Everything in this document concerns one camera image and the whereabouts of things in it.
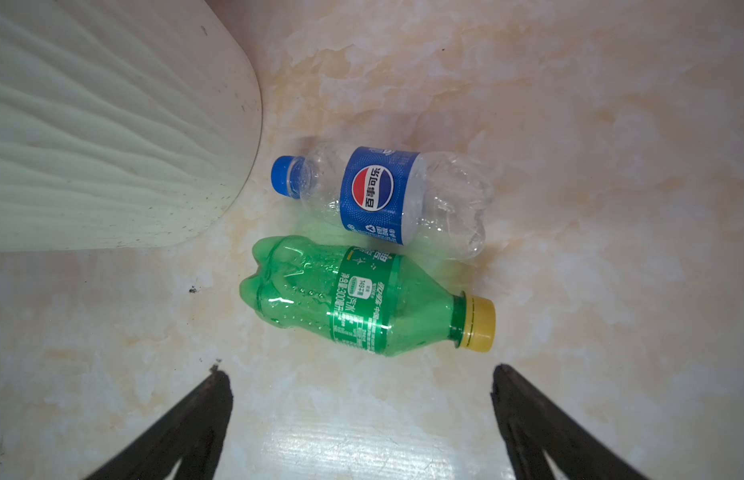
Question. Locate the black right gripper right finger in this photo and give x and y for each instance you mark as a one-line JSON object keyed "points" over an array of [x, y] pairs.
{"points": [[536, 432]]}

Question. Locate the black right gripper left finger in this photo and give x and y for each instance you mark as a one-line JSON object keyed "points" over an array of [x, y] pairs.
{"points": [[185, 443]]}

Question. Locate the white ribbed trash bin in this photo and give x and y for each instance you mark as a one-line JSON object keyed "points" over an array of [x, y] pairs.
{"points": [[122, 123]]}

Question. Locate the green bottle yellow cap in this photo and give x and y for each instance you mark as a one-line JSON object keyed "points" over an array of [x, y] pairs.
{"points": [[370, 300]]}

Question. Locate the small blue label bottle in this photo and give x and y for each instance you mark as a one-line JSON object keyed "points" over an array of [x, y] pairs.
{"points": [[433, 200]]}

